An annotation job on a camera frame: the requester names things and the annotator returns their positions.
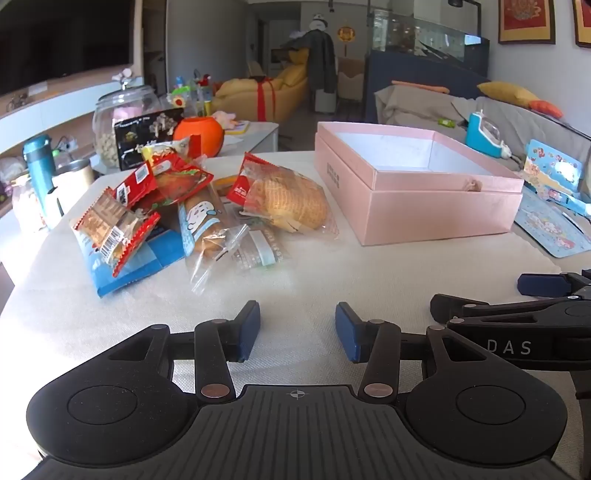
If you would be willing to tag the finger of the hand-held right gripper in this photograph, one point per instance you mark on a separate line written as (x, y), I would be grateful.
(542, 284)
(457, 307)

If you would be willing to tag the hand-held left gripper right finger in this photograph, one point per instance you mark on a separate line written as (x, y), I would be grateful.
(348, 334)

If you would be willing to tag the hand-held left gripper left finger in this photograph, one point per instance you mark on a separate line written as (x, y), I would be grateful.
(248, 332)

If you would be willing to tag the clear packet green blue print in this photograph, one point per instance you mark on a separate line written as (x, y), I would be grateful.
(265, 247)

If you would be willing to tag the pink cardboard box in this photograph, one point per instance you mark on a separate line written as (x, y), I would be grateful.
(415, 212)

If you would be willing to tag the blue white snack bag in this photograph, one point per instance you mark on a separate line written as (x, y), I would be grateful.
(161, 249)

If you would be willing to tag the ghost print bread packet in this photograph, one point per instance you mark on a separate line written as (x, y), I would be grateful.
(203, 217)

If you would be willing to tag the bread packet red label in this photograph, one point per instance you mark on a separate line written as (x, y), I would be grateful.
(281, 198)

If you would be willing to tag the red roast duck packet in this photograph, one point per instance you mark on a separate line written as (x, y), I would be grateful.
(184, 182)

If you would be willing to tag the red cracker packet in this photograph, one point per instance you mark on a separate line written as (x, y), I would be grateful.
(111, 221)

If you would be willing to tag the red packet white label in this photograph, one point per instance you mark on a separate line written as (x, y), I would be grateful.
(131, 184)

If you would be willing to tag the cartoon blue packets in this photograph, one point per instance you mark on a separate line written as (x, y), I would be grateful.
(554, 230)

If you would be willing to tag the cream tablecloth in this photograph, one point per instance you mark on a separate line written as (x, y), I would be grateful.
(323, 277)

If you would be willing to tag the teal white toy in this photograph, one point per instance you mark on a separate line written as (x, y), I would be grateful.
(480, 134)

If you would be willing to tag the orange cushion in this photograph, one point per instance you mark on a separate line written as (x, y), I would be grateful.
(547, 108)

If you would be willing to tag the small green object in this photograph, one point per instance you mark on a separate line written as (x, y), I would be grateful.
(445, 122)

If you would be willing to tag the white side table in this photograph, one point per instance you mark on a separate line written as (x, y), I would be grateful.
(249, 141)

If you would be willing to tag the yellow cushion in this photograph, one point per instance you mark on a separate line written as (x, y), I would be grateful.
(508, 92)

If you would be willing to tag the orange pumpkin container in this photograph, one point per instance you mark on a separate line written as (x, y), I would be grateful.
(198, 134)

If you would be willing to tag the colourful book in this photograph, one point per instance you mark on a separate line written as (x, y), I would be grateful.
(238, 127)

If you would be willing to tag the pink plush toy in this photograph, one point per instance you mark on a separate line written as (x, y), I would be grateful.
(224, 117)

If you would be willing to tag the black printed gift box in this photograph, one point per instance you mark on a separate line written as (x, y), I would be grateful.
(134, 143)

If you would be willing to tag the long orange strip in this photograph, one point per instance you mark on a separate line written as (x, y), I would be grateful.
(420, 86)

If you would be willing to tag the white beige cup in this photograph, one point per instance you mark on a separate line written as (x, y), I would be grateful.
(76, 182)

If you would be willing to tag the white bin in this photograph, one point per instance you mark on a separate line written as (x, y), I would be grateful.
(325, 101)

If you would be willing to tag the yellow sofa red ribbon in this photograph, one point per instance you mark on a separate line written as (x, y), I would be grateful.
(258, 97)

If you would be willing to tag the colourful drink bottle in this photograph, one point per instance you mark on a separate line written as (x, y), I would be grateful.
(203, 92)

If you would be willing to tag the sunflower toy green box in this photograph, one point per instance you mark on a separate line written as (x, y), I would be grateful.
(178, 98)

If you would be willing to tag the navy sofa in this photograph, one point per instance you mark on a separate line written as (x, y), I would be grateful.
(383, 69)

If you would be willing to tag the clear plastic jar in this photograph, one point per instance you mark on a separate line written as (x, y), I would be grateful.
(25, 203)

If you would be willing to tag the glass jar with lid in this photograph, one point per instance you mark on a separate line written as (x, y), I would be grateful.
(115, 106)

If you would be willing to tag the white power strip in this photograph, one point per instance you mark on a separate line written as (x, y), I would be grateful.
(63, 144)

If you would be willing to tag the framed red picture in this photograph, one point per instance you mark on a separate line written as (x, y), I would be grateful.
(582, 23)
(526, 18)

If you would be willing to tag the teal thermos bottle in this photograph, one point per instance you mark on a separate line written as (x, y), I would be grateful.
(39, 170)

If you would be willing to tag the glass fish tank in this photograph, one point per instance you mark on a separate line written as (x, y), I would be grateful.
(415, 37)

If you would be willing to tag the dark hanging jacket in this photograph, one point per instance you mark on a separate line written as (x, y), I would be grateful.
(321, 60)

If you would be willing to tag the small white figure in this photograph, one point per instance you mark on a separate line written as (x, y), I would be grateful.
(121, 74)

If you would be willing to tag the yellow hanging ornament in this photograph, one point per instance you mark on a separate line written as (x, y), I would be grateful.
(345, 34)

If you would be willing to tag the white tv cabinet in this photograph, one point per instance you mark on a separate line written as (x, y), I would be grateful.
(27, 115)

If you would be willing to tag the white panda toy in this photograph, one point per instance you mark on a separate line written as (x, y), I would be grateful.
(317, 22)

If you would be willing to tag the black television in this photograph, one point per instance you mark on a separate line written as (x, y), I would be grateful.
(60, 37)

